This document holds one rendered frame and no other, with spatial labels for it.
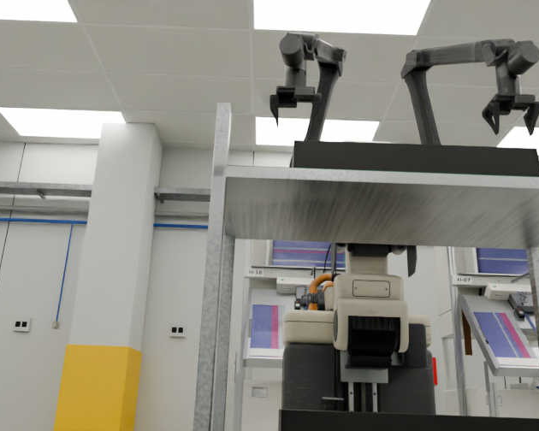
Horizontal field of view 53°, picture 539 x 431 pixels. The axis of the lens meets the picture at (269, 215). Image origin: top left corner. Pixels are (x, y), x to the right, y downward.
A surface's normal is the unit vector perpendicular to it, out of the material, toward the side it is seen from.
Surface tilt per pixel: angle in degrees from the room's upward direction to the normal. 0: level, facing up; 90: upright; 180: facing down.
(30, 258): 90
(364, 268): 98
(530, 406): 90
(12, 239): 90
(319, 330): 90
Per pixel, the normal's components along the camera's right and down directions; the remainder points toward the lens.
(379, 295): 0.00, -0.19
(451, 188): -0.04, 0.94
